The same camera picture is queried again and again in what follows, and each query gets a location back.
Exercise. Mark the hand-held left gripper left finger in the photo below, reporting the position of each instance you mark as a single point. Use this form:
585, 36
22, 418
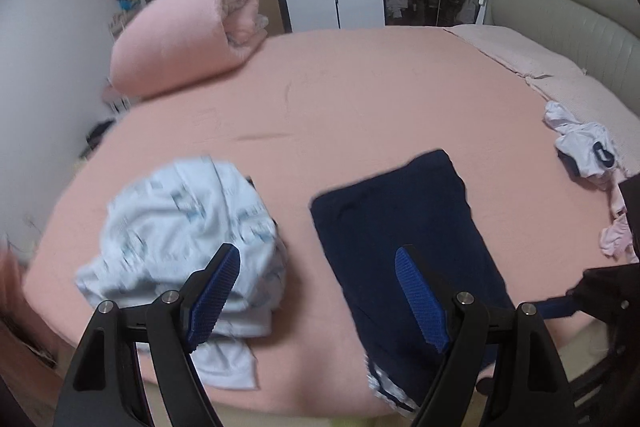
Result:
215, 297

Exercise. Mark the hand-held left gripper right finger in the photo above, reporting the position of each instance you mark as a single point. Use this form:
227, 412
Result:
422, 302

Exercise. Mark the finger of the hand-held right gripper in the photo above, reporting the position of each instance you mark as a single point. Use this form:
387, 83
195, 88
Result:
557, 307

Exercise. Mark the navy skirt white lace trim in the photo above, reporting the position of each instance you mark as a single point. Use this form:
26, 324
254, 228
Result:
400, 217

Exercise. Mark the light blue printed garment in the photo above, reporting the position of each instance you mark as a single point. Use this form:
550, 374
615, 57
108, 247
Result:
165, 217

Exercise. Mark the pink printed pajamas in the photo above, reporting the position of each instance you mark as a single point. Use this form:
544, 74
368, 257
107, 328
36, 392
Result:
615, 237

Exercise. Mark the white shirt navy collar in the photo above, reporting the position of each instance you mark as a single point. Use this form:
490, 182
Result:
580, 152

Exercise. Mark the beige textured pillow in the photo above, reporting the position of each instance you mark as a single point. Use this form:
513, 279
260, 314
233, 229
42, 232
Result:
510, 49
590, 102

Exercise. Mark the rolled pink blanket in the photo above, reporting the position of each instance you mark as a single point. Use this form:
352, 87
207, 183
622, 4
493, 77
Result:
170, 42

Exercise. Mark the grey padded headboard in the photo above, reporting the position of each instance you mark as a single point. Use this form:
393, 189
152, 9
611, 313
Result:
565, 7

